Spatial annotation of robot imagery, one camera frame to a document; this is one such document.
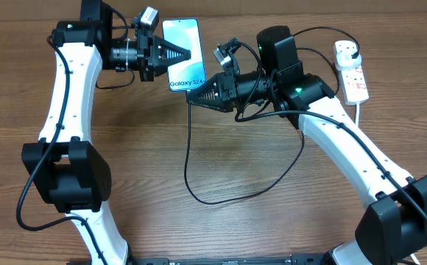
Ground blue Galaxy smartphone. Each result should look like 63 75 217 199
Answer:
162 18 206 92

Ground black USB charging cable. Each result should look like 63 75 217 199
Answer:
183 26 361 205

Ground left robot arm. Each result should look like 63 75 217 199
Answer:
21 1 191 264

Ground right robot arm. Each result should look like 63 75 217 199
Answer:
186 26 427 264

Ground white charger plug adapter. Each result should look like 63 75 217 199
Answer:
335 52 361 71

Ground white power strip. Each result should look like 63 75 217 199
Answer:
334 40 369 105

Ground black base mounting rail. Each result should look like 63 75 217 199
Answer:
66 252 332 265

